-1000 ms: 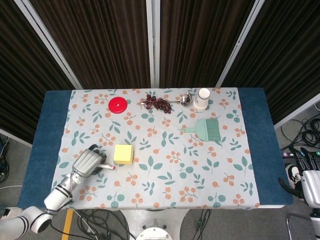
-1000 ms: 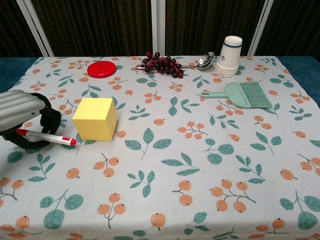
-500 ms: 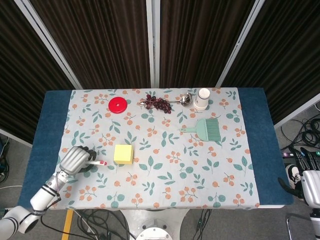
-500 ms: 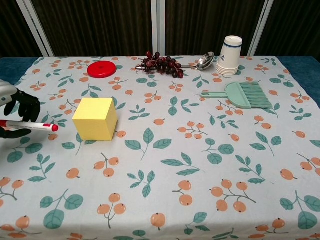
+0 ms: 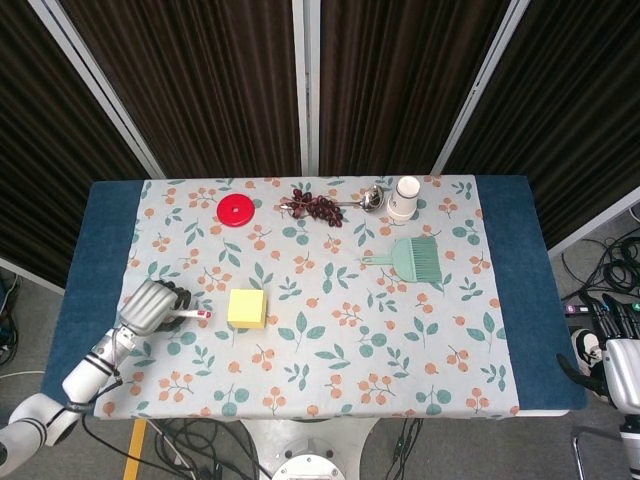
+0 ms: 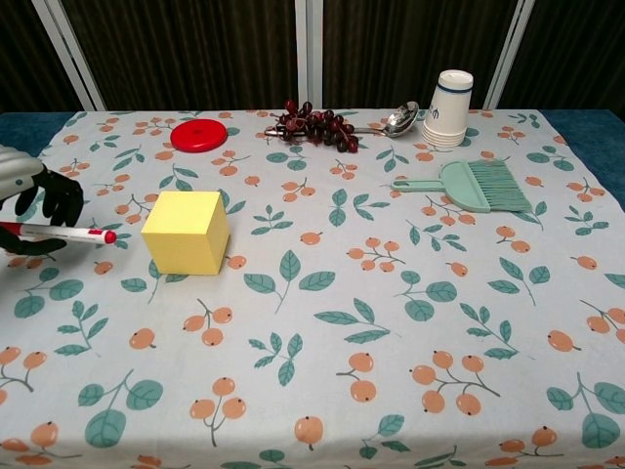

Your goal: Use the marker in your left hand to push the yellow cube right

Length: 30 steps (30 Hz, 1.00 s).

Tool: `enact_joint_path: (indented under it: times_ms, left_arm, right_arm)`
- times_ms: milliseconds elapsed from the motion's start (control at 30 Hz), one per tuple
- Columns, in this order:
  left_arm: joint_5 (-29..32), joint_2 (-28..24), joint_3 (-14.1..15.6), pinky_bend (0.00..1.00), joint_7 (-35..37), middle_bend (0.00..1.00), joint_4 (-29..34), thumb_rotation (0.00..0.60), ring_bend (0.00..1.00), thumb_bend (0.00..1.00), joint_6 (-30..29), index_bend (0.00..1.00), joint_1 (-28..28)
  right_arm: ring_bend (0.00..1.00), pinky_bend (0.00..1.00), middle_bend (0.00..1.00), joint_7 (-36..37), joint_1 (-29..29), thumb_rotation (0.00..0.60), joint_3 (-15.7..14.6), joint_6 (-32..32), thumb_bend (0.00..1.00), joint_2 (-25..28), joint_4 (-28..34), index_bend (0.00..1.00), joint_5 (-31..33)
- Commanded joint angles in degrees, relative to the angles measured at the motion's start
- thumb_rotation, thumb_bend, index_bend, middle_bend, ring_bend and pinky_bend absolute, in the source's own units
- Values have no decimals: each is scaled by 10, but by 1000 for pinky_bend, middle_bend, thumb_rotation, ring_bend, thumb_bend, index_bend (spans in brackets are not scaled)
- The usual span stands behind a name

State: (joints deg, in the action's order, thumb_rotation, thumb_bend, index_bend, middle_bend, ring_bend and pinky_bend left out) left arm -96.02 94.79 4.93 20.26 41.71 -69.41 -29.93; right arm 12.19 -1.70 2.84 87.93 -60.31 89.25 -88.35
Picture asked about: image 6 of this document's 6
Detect floral printed tablecloth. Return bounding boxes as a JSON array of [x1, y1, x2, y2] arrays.
[[0, 108, 625, 469]]

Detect red and white marker pen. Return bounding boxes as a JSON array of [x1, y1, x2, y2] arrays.
[[0, 220, 118, 246]]

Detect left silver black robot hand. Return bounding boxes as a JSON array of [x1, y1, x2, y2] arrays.
[[0, 145, 85, 256]]

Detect red round disc lid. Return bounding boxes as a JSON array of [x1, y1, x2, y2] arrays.
[[170, 119, 229, 153]]

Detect yellow cube block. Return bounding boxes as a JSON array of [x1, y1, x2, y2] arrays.
[[140, 190, 231, 277]]

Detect silver metal ladle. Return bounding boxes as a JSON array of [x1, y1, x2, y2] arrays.
[[264, 101, 421, 139]]

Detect dark red grape bunch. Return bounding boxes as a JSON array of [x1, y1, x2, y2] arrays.
[[271, 100, 360, 154]]

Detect dark folding screen panels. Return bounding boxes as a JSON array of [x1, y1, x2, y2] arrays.
[[0, 0, 625, 114]]

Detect mint green hand brush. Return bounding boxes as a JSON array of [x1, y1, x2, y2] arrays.
[[390, 159, 533, 214]]

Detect white paper cup stack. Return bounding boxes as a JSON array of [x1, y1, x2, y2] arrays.
[[421, 69, 475, 148]]

